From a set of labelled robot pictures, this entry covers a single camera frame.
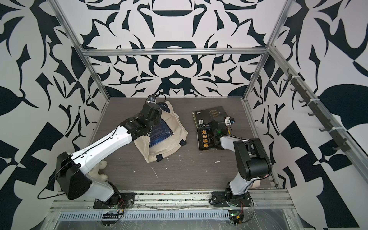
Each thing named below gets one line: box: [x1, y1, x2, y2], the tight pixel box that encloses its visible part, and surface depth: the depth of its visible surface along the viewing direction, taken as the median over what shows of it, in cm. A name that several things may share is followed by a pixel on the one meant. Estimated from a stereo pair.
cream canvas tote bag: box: [134, 100, 189, 164], surface depth 93 cm
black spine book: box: [196, 127, 225, 151], surface depth 93 cm
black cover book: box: [192, 105, 229, 128], surface depth 103 cm
